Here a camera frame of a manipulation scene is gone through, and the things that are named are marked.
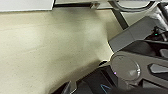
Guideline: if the white two-door base cabinet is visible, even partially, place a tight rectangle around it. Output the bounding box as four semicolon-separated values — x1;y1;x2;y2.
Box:
0;0;56;13

